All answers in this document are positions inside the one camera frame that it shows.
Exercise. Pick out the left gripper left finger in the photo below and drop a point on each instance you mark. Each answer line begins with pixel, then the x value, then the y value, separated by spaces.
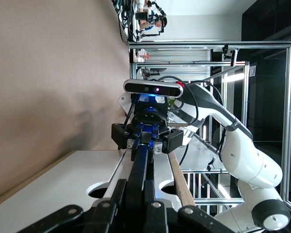
pixel 104 218

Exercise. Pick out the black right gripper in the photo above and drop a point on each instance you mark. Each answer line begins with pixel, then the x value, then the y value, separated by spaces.
pixel 149 115

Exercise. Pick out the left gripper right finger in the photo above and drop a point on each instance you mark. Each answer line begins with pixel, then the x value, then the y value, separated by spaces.
pixel 157 218

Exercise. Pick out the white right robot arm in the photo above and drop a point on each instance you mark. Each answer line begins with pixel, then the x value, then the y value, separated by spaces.
pixel 245 155

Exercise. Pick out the wooden drawer cabinet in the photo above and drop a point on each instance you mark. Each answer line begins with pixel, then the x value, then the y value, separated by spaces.
pixel 182 182

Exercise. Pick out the green leaf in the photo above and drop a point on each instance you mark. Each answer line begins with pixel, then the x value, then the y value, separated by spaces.
pixel 171 103

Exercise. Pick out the red cap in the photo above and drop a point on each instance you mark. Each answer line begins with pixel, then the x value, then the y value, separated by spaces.
pixel 180 84

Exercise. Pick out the white window blinds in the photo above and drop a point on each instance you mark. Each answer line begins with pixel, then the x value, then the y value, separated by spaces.
pixel 179 55

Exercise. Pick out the person with black headset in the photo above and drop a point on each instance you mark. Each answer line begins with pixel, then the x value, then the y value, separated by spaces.
pixel 157 23

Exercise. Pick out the brown table cover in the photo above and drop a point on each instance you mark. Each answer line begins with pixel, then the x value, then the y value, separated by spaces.
pixel 38 60

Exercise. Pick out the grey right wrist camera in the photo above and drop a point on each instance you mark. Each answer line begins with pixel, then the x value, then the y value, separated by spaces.
pixel 152 88

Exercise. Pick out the aluminium frame cage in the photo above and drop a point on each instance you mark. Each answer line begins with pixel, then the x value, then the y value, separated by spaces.
pixel 184 43

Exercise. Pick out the white black-fronted camera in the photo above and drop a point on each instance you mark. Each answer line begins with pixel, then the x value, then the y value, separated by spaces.
pixel 234 58

